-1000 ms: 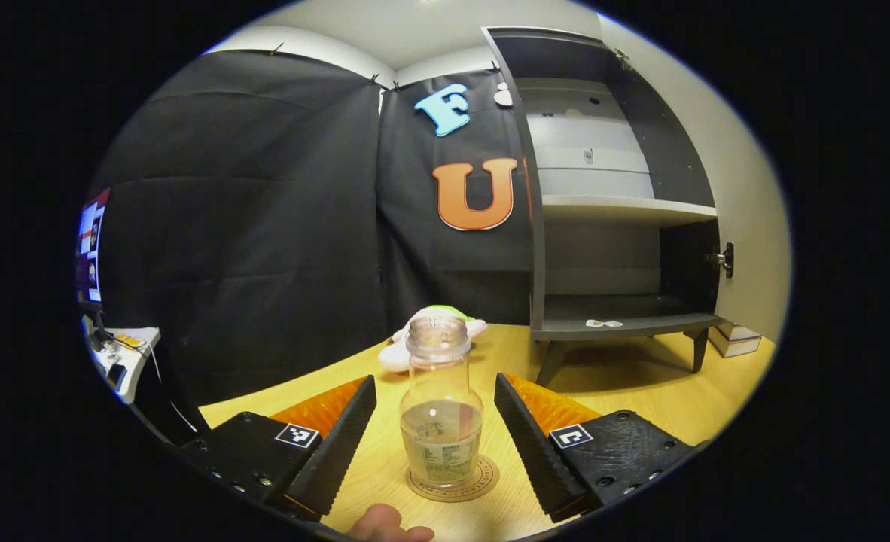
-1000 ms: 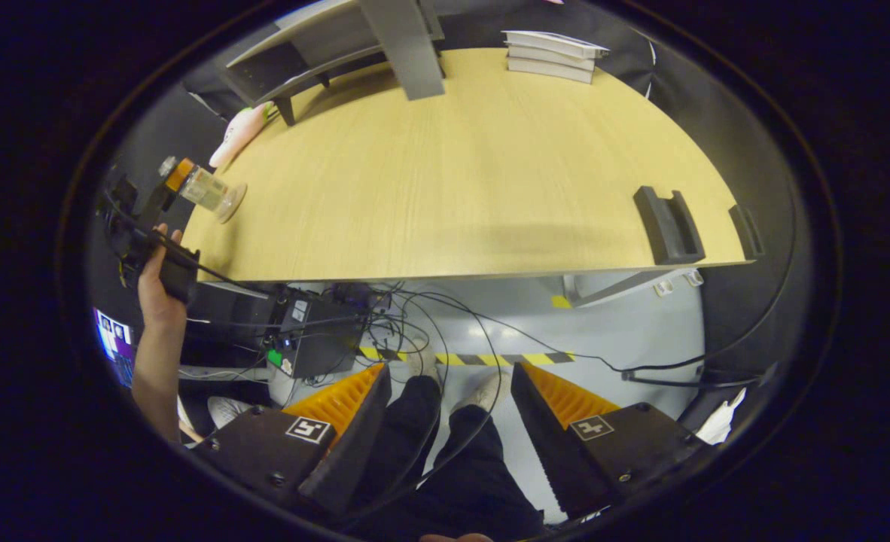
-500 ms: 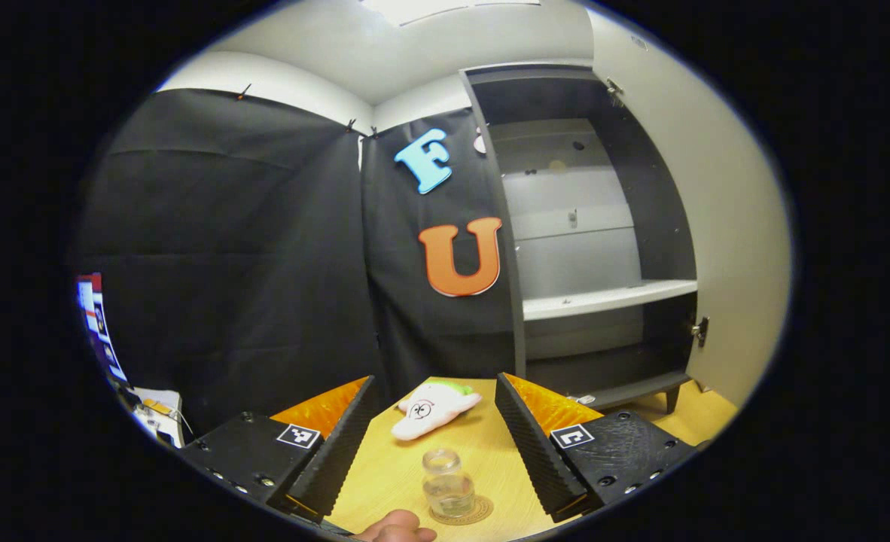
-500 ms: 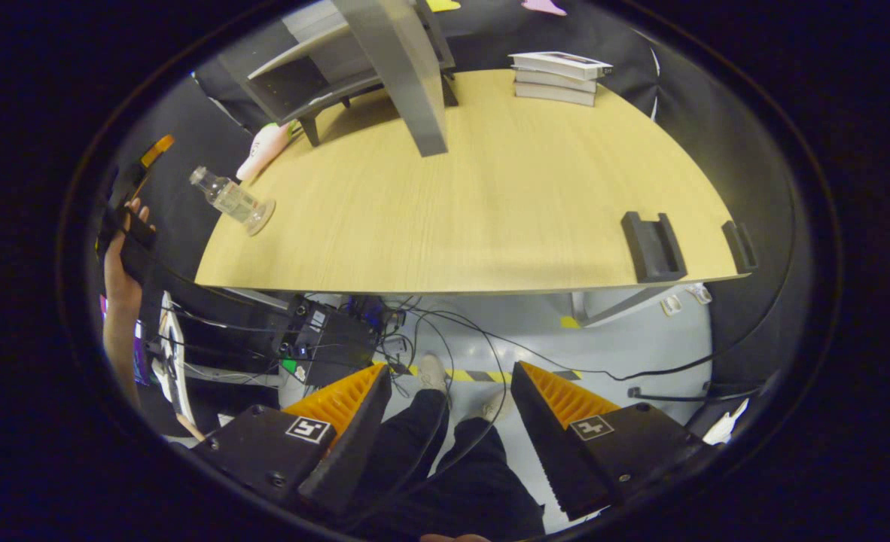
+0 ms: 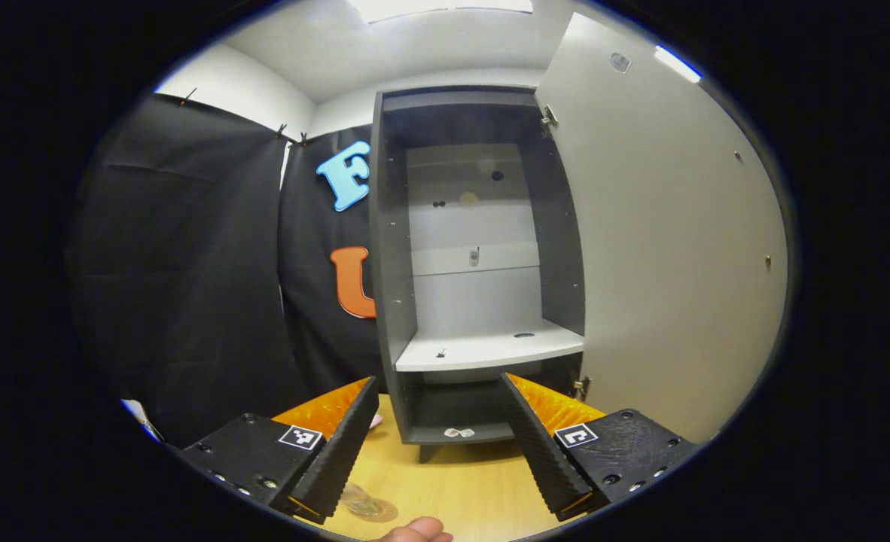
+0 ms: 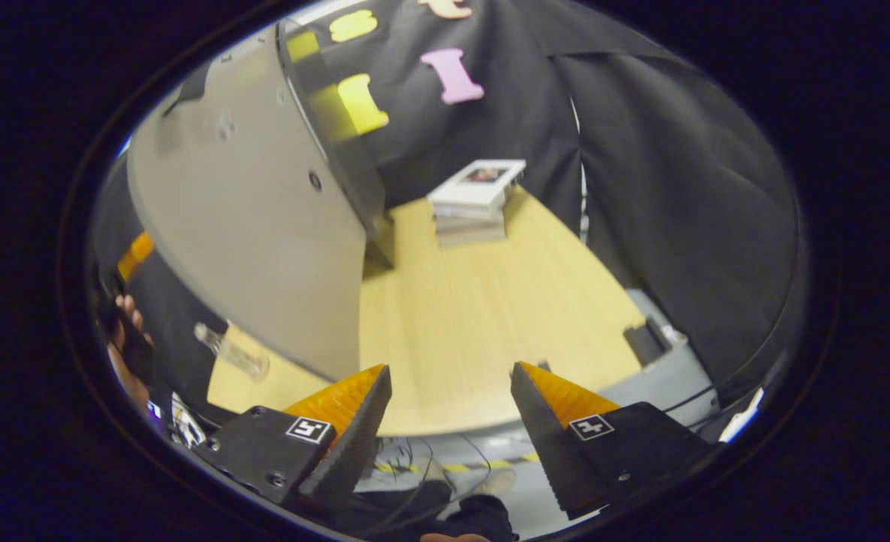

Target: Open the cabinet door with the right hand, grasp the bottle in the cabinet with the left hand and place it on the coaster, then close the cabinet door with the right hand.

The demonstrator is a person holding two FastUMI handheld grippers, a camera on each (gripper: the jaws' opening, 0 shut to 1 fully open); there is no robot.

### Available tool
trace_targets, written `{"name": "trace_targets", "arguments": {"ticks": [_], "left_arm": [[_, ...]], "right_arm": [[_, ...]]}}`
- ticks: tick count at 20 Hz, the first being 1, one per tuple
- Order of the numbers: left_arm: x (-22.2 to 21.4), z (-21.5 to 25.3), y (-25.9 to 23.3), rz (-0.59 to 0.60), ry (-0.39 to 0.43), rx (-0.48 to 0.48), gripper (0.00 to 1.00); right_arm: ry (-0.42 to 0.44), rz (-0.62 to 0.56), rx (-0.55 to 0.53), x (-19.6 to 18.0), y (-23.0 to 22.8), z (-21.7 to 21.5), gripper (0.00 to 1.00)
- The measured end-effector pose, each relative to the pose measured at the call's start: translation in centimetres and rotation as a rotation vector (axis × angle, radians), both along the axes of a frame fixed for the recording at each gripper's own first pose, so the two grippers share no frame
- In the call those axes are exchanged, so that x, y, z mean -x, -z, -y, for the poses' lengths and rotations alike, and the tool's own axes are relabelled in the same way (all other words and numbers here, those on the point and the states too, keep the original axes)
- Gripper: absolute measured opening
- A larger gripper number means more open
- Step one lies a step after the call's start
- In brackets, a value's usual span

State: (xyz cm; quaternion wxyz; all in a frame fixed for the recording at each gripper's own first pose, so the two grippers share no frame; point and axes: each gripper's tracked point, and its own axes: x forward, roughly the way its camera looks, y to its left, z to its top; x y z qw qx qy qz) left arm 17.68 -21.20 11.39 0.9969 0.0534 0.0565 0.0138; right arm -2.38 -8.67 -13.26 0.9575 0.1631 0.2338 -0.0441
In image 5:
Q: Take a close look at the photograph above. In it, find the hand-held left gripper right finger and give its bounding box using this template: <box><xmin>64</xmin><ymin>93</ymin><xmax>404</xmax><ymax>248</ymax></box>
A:
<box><xmin>499</xmin><ymin>373</ymin><xmax>698</xmax><ymax>522</ymax></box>

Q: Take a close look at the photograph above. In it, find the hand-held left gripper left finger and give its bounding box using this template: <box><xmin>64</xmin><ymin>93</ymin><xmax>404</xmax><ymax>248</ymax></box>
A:
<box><xmin>181</xmin><ymin>376</ymin><xmax>380</xmax><ymax>525</ymax></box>

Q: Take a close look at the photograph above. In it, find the clear bottle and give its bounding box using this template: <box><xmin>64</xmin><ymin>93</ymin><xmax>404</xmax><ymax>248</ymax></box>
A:
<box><xmin>340</xmin><ymin>482</ymin><xmax>378</xmax><ymax>516</ymax></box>

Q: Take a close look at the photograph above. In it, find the dark grey cabinet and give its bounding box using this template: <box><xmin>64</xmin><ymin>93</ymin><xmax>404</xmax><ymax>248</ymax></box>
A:
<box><xmin>370</xmin><ymin>85</ymin><xmax>589</xmax><ymax>464</ymax></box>

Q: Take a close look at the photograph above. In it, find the light grey cabinet door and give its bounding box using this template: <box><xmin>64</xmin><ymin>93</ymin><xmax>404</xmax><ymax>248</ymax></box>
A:
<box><xmin>535</xmin><ymin>11</ymin><xmax>796</xmax><ymax>445</ymax></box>

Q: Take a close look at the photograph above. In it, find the white object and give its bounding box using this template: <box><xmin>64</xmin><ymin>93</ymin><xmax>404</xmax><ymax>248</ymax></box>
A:
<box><xmin>121</xmin><ymin>399</ymin><xmax>163</xmax><ymax>442</ymax></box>

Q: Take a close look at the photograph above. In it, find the black backdrop cloth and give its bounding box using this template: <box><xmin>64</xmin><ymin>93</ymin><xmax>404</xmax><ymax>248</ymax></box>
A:
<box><xmin>69</xmin><ymin>94</ymin><xmax>386</xmax><ymax>450</ymax></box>

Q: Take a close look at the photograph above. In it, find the ceiling light panel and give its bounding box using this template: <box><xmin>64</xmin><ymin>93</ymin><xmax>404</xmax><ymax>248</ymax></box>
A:
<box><xmin>654</xmin><ymin>45</ymin><xmax>703</xmax><ymax>84</ymax></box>
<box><xmin>347</xmin><ymin>0</ymin><xmax>534</xmax><ymax>23</ymax></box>

